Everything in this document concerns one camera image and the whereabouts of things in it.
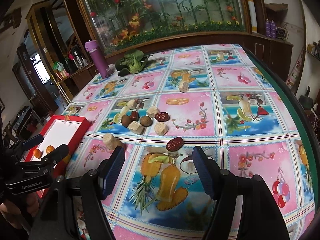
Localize beige round cake piece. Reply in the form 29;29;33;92
103;133;125;151

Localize beige cake chunk upper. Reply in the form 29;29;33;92
146;106;159;119

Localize floral glass partition panel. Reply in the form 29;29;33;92
77;0;247;55

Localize beige cake chunk left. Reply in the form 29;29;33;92
127;99;137;109

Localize green bok choy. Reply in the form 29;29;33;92
115;49;150;77

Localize colourful fruit print tablecloth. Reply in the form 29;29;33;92
64;44;318;239

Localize purple spray bottles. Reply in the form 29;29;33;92
265;18;277;39

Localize beige cake chunk round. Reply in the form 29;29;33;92
154;122;169;136

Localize beige cake chunk far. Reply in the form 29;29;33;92
178;80;189;93

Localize small orange mandarin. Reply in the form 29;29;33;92
33;148;42;159
46;145;55;154

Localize purple thermos bottle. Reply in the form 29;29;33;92
85;40;112;79

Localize brown longan fruit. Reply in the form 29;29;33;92
121;115;132;128
140;115;152;127

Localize dark red jujube date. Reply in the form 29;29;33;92
166;137;184;152

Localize person's left hand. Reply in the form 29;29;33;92
1;192;39;229

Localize small dark red jujube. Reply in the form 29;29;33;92
130;111;139;121

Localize wooden low cabinet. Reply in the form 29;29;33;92
57;31;294;100

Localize red tray with white bottom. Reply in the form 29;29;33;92
25;115;91;177

